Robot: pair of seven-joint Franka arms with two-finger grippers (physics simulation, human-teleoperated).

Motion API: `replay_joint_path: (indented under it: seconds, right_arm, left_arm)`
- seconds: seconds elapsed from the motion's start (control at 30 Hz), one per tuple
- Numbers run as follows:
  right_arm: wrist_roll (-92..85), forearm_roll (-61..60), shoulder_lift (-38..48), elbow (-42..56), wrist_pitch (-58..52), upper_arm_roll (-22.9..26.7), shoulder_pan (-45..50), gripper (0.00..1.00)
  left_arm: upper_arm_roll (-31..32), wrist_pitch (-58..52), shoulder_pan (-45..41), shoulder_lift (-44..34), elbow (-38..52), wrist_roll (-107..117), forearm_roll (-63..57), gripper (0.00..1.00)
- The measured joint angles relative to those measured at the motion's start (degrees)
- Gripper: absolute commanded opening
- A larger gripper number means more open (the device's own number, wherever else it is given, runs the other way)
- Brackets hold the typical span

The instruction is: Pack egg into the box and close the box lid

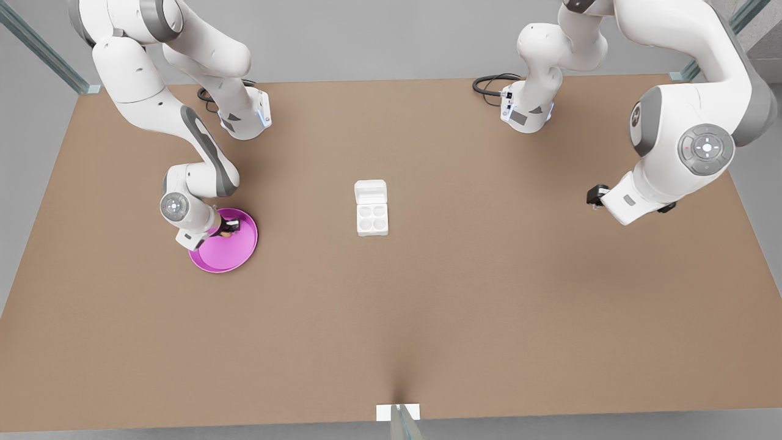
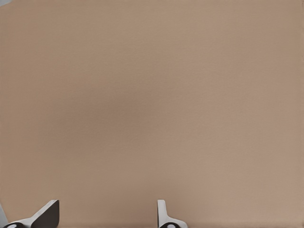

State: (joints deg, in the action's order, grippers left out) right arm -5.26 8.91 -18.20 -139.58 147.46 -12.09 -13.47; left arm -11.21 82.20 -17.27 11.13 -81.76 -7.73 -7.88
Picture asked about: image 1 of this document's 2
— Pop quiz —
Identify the white egg box base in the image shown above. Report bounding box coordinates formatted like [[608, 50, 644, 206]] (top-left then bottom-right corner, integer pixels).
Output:
[[356, 203, 390, 238]]

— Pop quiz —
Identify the round pink plate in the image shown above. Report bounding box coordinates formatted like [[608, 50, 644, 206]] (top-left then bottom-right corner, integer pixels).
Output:
[[188, 208, 259, 274]]

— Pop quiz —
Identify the black cable loop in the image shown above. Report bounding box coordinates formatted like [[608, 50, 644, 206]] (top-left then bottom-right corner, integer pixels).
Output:
[[197, 79, 258, 114], [472, 73, 524, 108]]

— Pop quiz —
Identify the silver frame post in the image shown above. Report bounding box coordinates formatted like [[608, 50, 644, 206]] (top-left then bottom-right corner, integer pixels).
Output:
[[0, 2, 102, 96], [375, 403, 423, 440], [668, 0, 772, 83]]

